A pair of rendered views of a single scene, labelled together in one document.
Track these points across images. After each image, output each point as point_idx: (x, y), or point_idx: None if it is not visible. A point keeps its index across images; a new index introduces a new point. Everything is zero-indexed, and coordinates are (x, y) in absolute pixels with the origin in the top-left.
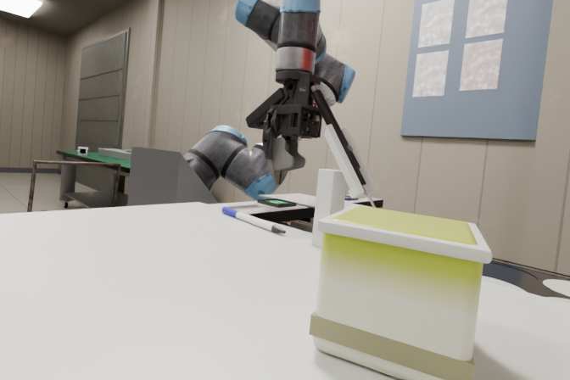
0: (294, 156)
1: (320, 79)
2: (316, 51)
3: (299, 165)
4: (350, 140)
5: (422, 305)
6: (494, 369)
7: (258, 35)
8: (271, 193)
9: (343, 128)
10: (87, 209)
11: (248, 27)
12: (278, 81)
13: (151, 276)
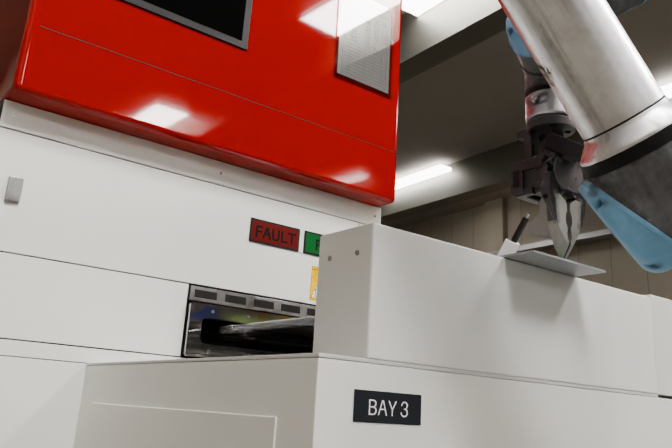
0: (542, 219)
1: (517, 133)
2: (522, 63)
3: (534, 231)
4: (502, 246)
5: None
6: None
7: None
8: (623, 244)
9: (507, 239)
10: None
11: (638, 2)
12: (571, 129)
13: None
